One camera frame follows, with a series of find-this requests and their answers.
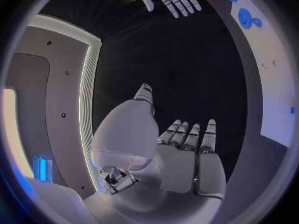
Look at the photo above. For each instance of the white task board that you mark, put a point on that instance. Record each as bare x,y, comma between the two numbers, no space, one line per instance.
268,69

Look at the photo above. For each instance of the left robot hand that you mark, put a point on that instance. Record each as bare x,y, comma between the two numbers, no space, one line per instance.
177,171

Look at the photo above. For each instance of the blue peg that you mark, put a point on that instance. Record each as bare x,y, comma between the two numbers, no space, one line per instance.
292,110

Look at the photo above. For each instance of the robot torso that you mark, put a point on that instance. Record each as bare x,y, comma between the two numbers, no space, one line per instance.
65,97

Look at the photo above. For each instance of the small blue gear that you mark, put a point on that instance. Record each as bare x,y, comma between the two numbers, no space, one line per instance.
257,22

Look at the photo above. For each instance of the glowing light bar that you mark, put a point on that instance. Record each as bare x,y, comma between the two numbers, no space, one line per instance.
42,169

